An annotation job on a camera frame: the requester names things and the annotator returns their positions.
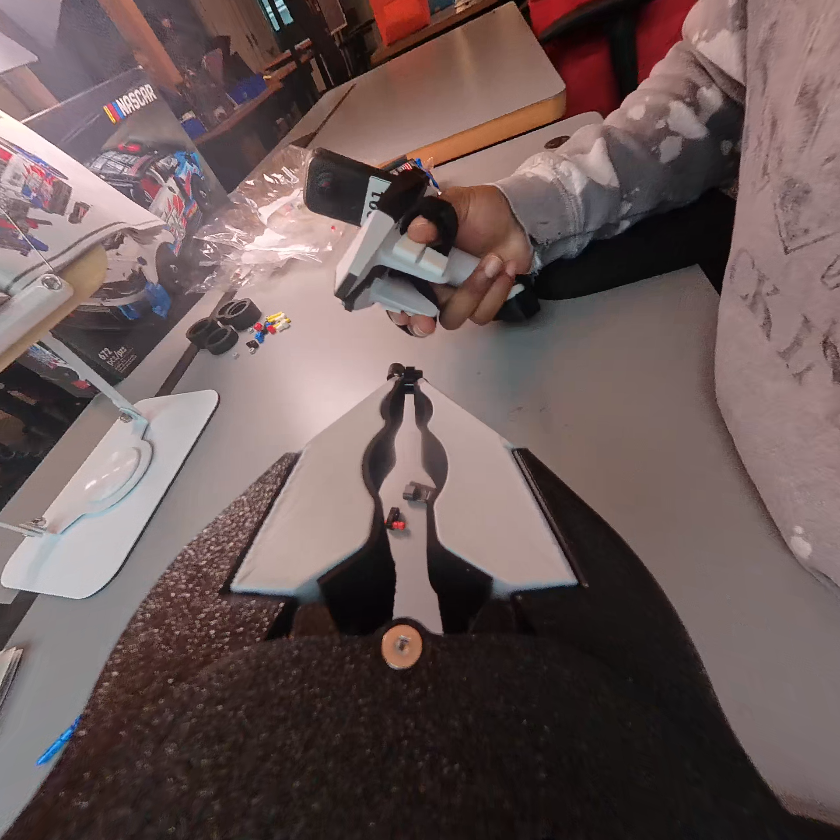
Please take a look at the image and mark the white book stand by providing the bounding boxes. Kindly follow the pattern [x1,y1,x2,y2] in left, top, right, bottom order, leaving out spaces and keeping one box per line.
[0,246,221,599]

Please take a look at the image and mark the small blue brick piece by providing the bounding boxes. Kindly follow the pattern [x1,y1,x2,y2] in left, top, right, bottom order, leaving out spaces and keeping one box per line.
[36,714,83,767]

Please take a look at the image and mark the black toy car set box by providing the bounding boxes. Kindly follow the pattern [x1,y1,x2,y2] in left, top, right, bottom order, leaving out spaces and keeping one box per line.
[20,62,231,385]

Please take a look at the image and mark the person's black pants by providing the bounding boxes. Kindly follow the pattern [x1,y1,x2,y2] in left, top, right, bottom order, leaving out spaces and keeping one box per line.
[535,187,736,303]

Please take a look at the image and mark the pile of small colourful bricks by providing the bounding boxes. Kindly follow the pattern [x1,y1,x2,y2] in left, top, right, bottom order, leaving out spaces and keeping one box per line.
[231,310,293,360]

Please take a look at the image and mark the grey table with wooden edge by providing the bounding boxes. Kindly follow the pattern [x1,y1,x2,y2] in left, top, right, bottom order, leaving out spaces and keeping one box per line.
[289,0,567,168]

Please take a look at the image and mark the clear plastic bag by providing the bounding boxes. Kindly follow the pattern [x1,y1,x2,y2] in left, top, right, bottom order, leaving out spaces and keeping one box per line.
[187,147,437,296]

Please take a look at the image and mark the person's right forearm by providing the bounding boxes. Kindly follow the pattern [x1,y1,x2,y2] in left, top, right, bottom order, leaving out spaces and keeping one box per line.
[495,0,752,263]

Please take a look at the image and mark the open instruction booklet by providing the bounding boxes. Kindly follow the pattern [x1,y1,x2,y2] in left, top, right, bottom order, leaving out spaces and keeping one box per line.
[0,112,165,296]

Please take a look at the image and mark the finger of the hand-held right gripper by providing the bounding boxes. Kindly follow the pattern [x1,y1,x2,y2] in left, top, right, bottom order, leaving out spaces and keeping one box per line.
[333,212,399,311]

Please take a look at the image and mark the orange bin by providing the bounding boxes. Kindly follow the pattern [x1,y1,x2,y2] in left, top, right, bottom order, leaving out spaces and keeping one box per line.
[369,0,431,46]

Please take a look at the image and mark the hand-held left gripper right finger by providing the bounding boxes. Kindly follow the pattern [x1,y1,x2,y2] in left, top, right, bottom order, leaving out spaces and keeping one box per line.
[411,377,580,602]

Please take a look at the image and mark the person's grey printed sweatshirt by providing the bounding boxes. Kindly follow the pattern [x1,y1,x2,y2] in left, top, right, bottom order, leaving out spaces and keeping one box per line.
[714,0,840,588]

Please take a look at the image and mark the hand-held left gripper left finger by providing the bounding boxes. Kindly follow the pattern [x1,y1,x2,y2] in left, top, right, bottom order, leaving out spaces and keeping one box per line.
[230,379,406,602]

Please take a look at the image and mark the small instruction booklet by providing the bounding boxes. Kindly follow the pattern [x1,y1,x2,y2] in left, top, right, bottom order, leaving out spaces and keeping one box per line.
[0,646,25,706]

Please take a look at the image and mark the grey desk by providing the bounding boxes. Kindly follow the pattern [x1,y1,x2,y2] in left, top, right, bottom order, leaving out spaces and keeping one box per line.
[0,112,840,840]

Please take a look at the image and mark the red chair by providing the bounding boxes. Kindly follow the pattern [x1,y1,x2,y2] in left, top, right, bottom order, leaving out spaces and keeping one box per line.
[528,0,700,119]

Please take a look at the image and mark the person's right hand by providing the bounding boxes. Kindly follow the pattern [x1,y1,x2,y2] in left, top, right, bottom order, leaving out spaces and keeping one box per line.
[388,184,538,339]

